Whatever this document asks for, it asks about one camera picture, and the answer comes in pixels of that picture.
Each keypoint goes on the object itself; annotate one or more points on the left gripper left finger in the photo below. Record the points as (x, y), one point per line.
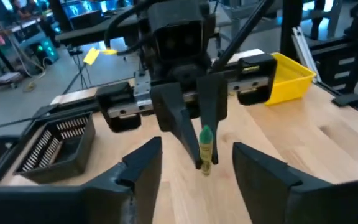
(145, 174)

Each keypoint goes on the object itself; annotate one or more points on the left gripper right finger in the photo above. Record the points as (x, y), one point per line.
(259, 180)

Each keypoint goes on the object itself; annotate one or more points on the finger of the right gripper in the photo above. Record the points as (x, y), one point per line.
(169, 109)
(211, 99)

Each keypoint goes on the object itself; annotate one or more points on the green capped glue stick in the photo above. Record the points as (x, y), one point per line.
(206, 146)

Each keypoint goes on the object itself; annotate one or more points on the yellow floor marker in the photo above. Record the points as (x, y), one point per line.
(91, 56)

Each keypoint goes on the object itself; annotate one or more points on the black tripod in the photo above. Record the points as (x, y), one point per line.
(75, 50)

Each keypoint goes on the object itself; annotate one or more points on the black plastic basket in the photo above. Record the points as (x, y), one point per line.
(70, 155)

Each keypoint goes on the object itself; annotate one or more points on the yellow plastic basket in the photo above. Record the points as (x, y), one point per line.
(291, 84)

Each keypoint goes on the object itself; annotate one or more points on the equipment box with green light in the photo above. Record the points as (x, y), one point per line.
(47, 49)

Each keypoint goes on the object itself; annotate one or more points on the silver aluminium bar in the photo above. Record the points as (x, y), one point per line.
(303, 53)

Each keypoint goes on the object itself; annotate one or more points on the person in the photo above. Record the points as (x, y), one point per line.
(23, 9)

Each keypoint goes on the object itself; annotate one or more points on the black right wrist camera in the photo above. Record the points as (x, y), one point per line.
(179, 31)

